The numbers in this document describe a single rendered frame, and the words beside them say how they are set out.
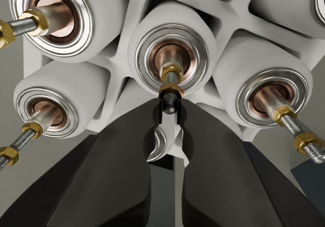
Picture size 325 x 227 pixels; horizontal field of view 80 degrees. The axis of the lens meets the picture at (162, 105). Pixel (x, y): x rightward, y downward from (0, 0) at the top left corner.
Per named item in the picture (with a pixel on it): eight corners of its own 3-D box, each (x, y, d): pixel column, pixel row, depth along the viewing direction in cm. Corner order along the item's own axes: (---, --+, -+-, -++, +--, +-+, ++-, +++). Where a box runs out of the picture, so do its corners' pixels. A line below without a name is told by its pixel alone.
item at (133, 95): (120, 73, 41) (88, 127, 25) (161, 53, 38) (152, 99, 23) (143, 108, 45) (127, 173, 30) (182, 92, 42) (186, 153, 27)
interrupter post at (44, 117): (40, 101, 24) (22, 117, 21) (60, 107, 24) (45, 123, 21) (40, 116, 25) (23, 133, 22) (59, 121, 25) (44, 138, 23)
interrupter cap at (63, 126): (17, 76, 22) (12, 78, 22) (82, 96, 23) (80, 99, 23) (20, 125, 26) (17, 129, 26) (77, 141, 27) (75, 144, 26)
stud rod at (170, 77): (174, 60, 19) (174, 100, 12) (177, 69, 19) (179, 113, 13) (164, 63, 19) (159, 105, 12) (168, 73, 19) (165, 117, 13)
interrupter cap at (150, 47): (185, 5, 18) (186, 6, 17) (220, 72, 21) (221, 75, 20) (120, 49, 20) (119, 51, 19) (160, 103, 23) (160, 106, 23)
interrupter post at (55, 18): (72, 30, 19) (55, 37, 16) (49, 30, 19) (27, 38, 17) (65, 2, 18) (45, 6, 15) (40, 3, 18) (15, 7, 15)
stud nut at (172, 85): (179, 78, 14) (179, 84, 13) (186, 98, 15) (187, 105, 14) (153, 87, 14) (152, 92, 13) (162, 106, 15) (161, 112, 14)
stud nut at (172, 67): (178, 61, 17) (178, 64, 16) (184, 78, 18) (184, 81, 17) (157, 68, 17) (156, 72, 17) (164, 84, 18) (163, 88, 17)
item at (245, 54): (247, 78, 40) (292, 136, 24) (200, 72, 40) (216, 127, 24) (264, 28, 35) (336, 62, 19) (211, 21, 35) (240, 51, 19)
